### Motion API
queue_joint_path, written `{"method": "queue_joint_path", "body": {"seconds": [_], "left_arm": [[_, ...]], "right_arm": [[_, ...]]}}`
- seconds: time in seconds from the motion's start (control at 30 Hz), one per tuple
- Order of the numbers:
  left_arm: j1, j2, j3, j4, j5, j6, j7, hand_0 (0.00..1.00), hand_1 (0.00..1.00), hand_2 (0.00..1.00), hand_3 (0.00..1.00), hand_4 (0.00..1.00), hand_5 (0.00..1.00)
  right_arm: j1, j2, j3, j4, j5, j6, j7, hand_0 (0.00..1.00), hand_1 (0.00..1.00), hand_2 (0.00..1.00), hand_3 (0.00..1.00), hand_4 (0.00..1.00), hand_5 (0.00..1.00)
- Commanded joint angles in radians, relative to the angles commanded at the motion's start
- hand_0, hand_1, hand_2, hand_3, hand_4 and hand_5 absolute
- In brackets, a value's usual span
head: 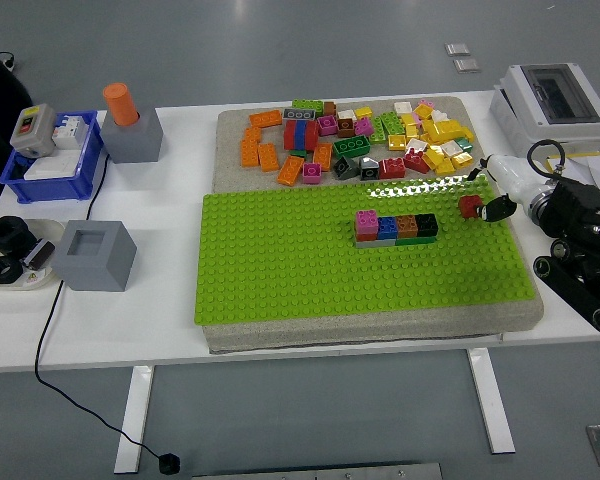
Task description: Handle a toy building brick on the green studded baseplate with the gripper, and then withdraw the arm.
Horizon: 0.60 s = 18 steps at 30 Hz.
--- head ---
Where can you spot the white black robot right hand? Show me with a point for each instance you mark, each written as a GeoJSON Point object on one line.
{"type": "Point", "coordinates": [515, 175]}

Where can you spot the red square toy brick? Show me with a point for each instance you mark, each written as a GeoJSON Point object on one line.
{"type": "Point", "coordinates": [469, 206]}
{"type": "Point", "coordinates": [416, 161]}

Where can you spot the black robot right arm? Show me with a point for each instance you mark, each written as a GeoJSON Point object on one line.
{"type": "Point", "coordinates": [580, 210]}

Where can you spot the yellow square toy brick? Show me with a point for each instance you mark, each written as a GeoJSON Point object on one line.
{"type": "Point", "coordinates": [463, 159]}
{"type": "Point", "coordinates": [363, 112]}
{"type": "Point", "coordinates": [444, 167]}
{"type": "Point", "coordinates": [423, 110]}
{"type": "Point", "coordinates": [432, 158]}
{"type": "Point", "coordinates": [397, 142]}

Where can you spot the green square toy brick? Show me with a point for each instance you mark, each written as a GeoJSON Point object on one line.
{"type": "Point", "coordinates": [464, 145]}

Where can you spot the white square toy brick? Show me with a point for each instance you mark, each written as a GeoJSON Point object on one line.
{"type": "Point", "coordinates": [402, 107]}
{"type": "Point", "coordinates": [440, 116]}
{"type": "Point", "coordinates": [416, 145]}
{"type": "Point", "coordinates": [347, 114]}
{"type": "Point", "coordinates": [450, 149]}

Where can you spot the yellow large toy brick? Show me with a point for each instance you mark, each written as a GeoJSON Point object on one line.
{"type": "Point", "coordinates": [445, 131]}

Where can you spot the black square toy brick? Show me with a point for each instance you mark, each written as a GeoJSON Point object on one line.
{"type": "Point", "coordinates": [426, 224]}

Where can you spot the yellow long toy brick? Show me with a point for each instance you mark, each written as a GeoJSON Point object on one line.
{"type": "Point", "coordinates": [409, 126]}

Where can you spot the green flat toy brick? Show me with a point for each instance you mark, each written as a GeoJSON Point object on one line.
{"type": "Point", "coordinates": [415, 240]}

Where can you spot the brown square toy brick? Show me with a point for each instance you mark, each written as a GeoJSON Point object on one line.
{"type": "Point", "coordinates": [406, 225]}
{"type": "Point", "coordinates": [345, 128]}

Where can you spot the lime long toy brick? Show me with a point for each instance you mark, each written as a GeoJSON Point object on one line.
{"type": "Point", "coordinates": [392, 123]}
{"type": "Point", "coordinates": [378, 131]}
{"type": "Point", "coordinates": [307, 105]}

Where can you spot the blue square toy brick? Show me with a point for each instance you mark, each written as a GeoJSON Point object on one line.
{"type": "Point", "coordinates": [387, 226]}

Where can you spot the black sloped toy brick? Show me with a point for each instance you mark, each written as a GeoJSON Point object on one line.
{"type": "Point", "coordinates": [369, 169]}

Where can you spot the pink square toy brick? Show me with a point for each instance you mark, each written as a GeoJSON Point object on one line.
{"type": "Point", "coordinates": [327, 125]}
{"type": "Point", "coordinates": [366, 221]}
{"type": "Point", "coordinates": [312, 173]}
{"type": "Point", "coordinates": [364, 126]}

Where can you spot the grey flat toy brick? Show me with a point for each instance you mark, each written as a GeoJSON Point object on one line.
{"type": "Point", "coordinates": [375, 243]}

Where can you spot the red flat toy brick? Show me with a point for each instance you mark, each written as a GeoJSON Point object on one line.
{"type": "Point", "coordinates": [365, 236]}

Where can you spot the dark green long toy brick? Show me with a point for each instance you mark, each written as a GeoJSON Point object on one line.
{"type": "Point", "coordinates": [351, 146]}

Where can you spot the dark green sloped toy brick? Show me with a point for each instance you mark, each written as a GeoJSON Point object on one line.
{"type": "Point", "coordinates": [344, 167]}

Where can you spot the orange long toy brick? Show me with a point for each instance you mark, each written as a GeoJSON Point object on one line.
{"type": "Point", "coordinates": [252, 134]}
{"type": "Point", "coordinates": [266, 118]}
{"type": "Point", "coordinates": [249, 153]}
{"type": "Point", "coordinates": [268, 157]}
{"type": "Point", "coordinates": [290, 171]}
{"type": "Point", "coordinates": [323, 157]}

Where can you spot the brown small toy brick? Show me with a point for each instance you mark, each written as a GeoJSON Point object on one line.
{"type": "Point", "coordinates": [329, 108]}

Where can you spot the blue long toy brick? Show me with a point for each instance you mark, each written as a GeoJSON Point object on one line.
{"type": "Point", "coordinates": [301, 135]}

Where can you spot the green small toy brick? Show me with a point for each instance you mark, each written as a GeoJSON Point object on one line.
{"type": "Point", "coordinates": [298, 153]}

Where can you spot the grey long toy brick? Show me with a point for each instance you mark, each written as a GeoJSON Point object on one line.
{"type": "Point", "coordinates": [299, 114]}

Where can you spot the green studded baseplate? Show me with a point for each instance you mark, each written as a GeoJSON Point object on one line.
{"type": "Point", "coordinates": [280, 260]}

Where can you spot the silver floor plate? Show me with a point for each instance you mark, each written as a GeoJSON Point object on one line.
{"type": "Point", "coordinates": [458, 49]}
{"type": "Point", "coordinates": [467, 65]}

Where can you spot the white table leg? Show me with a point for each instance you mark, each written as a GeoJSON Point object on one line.
{"type": "Point", "coordinates": [135, 420]}
{"type": "Point", "coordinates": [490, 400]}

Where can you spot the grey-brown foam mat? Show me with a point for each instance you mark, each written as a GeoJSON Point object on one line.
{"type": "Point", "coordinates": [226, 165]}

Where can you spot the long metal floor plate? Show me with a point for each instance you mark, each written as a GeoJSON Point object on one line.
{"type": "Point", "coordinates": [320, 471]}

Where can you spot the grey cube holder block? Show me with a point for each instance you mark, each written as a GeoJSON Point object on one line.
{"type": "Point", "coordinates": [132, 140]}

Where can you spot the orange cylinder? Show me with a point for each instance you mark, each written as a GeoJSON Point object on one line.
{"type": "Point", "coordinates": [121, 105]}

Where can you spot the grey cube with square recess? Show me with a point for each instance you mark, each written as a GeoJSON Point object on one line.
{"type": "Point", "coordinates": [90, 270]}

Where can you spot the white circuit breaker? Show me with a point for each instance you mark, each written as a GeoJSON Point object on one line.
{"type": "Point", "coordinates": [71, 132]}

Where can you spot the blue plastic bin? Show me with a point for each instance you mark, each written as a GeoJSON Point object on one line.
{"type": "Point", "coordinates": [50, 189]}

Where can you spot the white oval tray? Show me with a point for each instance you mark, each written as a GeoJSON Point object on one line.
{"type": "Point", "coordinates": [47, 230]}

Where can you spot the large black hex nut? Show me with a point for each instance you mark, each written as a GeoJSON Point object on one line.
{"type": "Point", "coordinates": [7, 235]}

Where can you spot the small black hex nut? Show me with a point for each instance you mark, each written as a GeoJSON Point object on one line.
{"type": "Point", "coordinates": [5, 271]}

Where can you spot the white electrical enclosure box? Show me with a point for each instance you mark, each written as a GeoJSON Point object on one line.
{"type": "Point", "coordinates": [520, 115]}

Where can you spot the white wall switch plate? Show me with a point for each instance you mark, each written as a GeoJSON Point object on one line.
{"type": "Point", "coordinates": [52, 167]}

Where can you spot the grey switch box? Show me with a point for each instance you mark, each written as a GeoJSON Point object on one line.
{"type": "Point", "coordinates": [32, 130]}

